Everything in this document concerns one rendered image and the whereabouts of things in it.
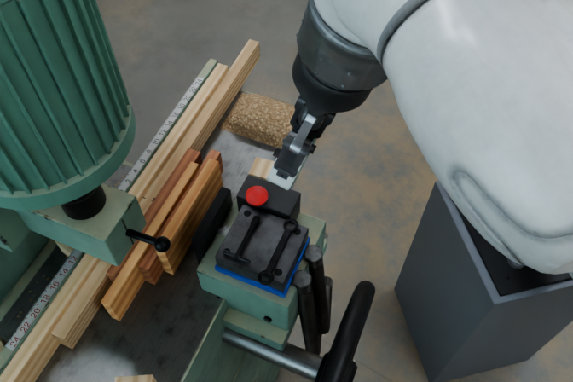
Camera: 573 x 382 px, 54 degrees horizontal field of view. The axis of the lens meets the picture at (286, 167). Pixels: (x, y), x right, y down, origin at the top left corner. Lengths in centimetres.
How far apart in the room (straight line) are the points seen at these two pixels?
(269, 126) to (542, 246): 68
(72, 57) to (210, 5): 221
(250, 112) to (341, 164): 112
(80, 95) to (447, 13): 30
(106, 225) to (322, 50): 37
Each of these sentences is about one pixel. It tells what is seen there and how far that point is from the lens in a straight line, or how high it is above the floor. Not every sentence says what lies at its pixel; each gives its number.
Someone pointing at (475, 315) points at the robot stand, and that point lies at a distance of 130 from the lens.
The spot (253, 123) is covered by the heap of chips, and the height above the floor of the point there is 93.
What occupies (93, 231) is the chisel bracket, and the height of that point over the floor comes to 107.
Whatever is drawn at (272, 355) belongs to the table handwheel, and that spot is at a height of 82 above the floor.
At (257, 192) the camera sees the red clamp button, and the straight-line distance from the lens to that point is 74.
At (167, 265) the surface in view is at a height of 93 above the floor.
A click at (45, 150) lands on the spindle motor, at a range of 51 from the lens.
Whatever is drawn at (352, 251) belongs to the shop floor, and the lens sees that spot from 186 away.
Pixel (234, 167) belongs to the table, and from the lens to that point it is 92.
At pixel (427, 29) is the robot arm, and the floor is 144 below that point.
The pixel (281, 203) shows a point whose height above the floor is 101.
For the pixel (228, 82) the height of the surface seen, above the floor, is 94.
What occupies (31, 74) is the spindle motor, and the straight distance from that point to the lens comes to 45.
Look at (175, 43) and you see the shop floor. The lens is 250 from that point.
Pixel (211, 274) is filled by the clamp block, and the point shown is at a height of 96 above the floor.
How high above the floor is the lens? 165
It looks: 55 degrees down
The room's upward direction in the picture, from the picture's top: straight up
